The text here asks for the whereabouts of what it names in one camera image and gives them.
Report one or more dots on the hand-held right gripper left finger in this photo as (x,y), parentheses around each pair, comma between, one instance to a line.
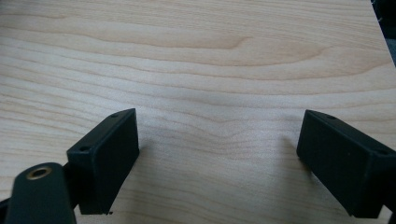
(106,161)

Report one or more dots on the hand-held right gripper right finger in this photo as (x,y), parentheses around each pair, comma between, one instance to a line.
(342,161)

